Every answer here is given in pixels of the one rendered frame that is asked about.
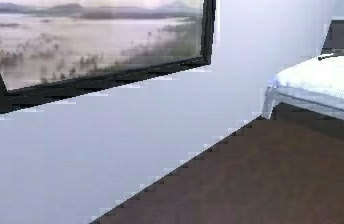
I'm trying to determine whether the white bed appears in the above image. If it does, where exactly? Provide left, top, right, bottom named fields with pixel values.
left=261, top=53, right=344, bottom=127

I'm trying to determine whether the black framed landscape picture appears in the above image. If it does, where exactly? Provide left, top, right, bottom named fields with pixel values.
left=0, top=0, right=217, bottom=116

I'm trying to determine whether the small dark object on bed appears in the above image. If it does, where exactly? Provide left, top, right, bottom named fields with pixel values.
left=317, top=48, right=344, bottom=62

